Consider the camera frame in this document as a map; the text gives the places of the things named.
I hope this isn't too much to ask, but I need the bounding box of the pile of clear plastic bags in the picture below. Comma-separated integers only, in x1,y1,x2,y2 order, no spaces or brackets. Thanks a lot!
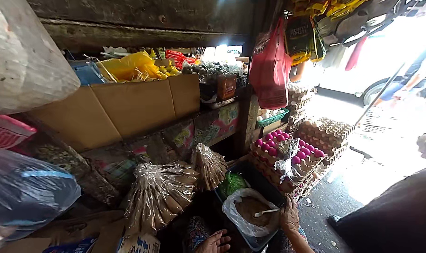
182,58,248,85

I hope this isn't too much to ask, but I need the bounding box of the bundle of brown packets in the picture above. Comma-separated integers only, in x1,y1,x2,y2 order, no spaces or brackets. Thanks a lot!
191,142,228,192
124,160,199,240

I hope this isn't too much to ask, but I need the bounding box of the pile of pink eggs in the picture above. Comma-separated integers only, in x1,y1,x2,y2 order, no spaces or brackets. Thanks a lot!
255,129,325,165

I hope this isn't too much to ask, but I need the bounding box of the large whitish plastic bag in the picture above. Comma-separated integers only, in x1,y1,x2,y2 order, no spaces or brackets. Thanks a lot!
0,0,81,115

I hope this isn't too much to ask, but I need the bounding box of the green plastic bag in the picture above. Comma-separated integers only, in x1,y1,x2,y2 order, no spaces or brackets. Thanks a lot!
218,171,248,198

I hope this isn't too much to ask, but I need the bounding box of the yellow plastic bag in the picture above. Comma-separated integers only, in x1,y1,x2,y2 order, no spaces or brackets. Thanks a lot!
96,51,168,83

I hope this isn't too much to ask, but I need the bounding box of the pile of white eggs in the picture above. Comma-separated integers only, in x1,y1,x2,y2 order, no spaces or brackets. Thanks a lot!
257,108,286,122

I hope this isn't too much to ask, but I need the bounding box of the brown sugar heap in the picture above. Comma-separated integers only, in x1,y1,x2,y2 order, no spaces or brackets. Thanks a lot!
235,196,272,227

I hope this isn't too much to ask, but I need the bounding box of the stack of egg trays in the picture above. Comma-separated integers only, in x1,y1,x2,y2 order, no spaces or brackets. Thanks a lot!
249,130,329,201
286,82,318,132
297,117,356,176

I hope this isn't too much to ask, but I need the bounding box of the reddish brown jar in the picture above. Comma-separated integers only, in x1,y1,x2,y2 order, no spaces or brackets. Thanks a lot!
217,73,237,100

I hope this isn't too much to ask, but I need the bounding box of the dark bag with blue stripe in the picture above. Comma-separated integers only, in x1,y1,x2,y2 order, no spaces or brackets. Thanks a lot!
0,145,82,242

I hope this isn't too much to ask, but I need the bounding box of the wooden post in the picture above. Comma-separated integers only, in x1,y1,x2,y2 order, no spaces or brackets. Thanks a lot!
236,84,260,159

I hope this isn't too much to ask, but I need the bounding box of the open brown cardboard box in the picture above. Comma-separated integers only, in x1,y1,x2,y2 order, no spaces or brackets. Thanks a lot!
6,210,126,253

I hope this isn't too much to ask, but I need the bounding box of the clear crumpled plastic bag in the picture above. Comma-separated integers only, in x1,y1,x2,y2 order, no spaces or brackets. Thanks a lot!
274,138,301,184

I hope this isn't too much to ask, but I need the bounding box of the person's right forearm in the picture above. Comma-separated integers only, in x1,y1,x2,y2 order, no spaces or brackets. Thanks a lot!
287,229,315,253

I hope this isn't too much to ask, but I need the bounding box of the translucent white plastic bag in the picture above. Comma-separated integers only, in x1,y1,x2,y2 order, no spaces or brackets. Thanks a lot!
222,188,282,238

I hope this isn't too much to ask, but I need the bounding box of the dark plastic tub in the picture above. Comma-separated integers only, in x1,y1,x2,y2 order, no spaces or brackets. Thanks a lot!
214,160,287,252

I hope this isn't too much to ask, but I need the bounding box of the white vehicle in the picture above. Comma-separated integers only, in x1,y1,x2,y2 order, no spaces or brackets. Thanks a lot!
309,33,426,107

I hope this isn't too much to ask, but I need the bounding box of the bundle of dark yellow pouches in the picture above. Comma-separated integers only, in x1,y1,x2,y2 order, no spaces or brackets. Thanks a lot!
284,12,327,67

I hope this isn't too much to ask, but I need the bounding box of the wooden stall frame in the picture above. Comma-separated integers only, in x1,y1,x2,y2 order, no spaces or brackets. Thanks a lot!
26,0,266,49

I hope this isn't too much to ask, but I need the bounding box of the green plastic basket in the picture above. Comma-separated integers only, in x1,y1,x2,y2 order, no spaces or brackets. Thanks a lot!
256,108,289,129

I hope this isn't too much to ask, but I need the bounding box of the person's left hand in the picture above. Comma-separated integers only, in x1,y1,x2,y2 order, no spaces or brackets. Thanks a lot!
195,229,232,253

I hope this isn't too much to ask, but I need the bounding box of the red plastic bag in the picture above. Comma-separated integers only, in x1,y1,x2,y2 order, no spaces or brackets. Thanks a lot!
249,18,293,110

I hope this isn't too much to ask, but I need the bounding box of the blue white printed carton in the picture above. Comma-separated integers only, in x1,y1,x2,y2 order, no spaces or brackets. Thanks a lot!
117,233,161,253

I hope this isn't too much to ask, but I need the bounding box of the pile of small yellow bags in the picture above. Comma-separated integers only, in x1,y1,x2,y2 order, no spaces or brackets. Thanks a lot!
156,60,182,80

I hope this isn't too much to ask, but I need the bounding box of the blue plastic packet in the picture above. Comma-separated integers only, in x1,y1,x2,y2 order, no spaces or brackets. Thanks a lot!
71,61,108,86

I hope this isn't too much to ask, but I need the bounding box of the row of hanging pouches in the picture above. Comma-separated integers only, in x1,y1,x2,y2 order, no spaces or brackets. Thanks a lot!
287,0,421,46

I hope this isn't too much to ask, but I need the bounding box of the pile of red packets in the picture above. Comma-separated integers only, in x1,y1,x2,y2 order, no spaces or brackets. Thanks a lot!
165,49,198,70

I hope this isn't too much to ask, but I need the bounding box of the pink hanging cloth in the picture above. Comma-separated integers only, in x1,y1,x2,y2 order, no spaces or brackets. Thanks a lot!
345,36,368,72

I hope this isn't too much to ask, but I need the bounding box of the large brown cardboard box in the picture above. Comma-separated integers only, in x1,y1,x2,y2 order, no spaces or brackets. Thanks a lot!
27,73,201,153

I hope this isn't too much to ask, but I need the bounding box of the blue printed packet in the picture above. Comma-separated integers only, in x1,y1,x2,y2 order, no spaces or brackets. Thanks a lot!
41,237,98,253

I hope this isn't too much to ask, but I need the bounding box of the white plastic spoon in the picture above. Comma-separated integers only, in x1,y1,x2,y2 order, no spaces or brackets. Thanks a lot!
254,208,280,218

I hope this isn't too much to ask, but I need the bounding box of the person's right hand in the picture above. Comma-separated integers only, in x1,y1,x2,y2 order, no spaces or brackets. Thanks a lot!
280,194,300,234

